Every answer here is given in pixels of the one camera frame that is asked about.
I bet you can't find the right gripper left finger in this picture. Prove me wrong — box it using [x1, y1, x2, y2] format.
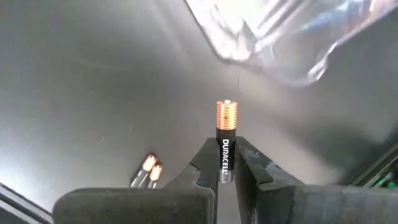
[52, 138, 221, 224]

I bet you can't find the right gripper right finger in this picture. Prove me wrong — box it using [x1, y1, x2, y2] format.
[234, 136, 398, 224]

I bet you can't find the slim Duracell battery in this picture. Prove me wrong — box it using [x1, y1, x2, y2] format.
[129, 152, 158, 189]
[215, 99, 239, 184]
[146, 161, 164, 190]

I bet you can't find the wooden edged work table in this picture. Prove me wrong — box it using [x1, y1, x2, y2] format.
[0, 133, 398, 224]

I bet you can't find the clear plastic bin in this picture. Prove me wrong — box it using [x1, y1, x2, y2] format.
[185, 0, 398, 88]

